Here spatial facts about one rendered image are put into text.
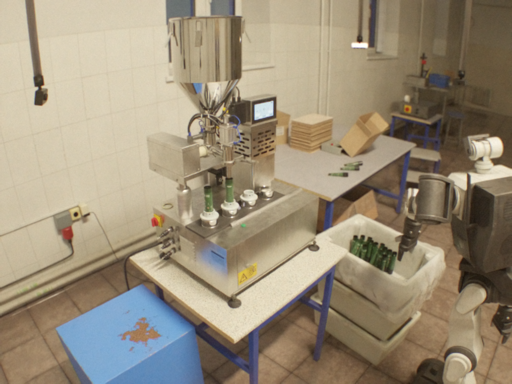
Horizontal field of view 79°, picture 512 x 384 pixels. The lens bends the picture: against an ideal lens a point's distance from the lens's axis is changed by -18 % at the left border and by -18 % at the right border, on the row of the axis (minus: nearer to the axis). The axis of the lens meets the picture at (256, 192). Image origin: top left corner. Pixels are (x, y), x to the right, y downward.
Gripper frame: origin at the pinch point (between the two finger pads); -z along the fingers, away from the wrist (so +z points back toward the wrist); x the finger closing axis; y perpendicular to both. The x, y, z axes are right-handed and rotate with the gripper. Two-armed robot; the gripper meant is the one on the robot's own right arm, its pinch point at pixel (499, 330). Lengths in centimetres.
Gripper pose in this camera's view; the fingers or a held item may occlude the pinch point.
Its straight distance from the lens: 188.2
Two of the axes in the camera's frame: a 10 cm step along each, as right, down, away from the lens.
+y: -9.9, 1.5, 0.5
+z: -1.6, -8.7, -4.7
